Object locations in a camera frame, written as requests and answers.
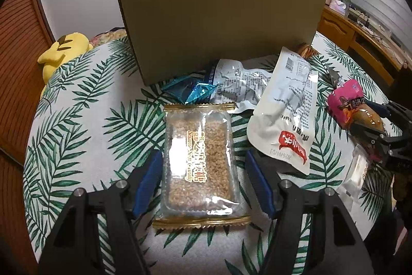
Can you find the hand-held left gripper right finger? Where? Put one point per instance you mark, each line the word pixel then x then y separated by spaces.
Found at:
pixel 261 185

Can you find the clear packet with gold print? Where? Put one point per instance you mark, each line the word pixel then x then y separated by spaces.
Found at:
pixel 354 178

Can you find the clear sesame snack packet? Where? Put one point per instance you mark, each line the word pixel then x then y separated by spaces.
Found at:
pixel 199 159

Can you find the leaf-print cloth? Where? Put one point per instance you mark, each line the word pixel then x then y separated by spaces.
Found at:
pixel 96 120

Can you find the yellow plush toy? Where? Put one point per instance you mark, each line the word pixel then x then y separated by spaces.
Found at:
pixel 64 48

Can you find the pink snack packet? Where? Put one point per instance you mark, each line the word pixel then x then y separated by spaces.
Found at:
pixel 346 97

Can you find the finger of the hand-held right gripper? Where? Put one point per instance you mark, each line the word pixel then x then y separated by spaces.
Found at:
pixel 397 110
pixel 386 146

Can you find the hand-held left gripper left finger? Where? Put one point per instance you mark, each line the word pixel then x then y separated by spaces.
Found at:
pixel 150 182

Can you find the cardboard box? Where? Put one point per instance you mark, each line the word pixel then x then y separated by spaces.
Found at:
pixel 219 20

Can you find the brown snack wrapper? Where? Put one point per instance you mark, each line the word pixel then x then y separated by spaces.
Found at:
pixel 307 51

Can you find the small silver wrapper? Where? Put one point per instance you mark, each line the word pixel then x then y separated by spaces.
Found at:
pixel 335 78

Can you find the floral bedsheet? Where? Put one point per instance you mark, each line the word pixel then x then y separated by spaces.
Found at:
pixel 109 36

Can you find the tissue pack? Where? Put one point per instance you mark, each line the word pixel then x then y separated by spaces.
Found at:
pixel 338 5

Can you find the light blue snack wrapper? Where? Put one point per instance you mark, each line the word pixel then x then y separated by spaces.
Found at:
pixel 201 93

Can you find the dark teal snack wrapper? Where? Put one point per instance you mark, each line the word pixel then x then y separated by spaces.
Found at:
pixel 177 86

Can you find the wooden dresser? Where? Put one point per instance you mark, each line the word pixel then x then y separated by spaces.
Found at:
pixel 341 28

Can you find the white pouch with red label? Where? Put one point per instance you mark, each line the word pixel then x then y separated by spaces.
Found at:
pixel 283 107

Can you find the silver printed snack packet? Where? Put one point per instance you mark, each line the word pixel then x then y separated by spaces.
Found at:
pixel 238 81

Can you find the wooden louvered wardrobe door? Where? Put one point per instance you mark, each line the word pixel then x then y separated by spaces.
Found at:
pixel 19 68

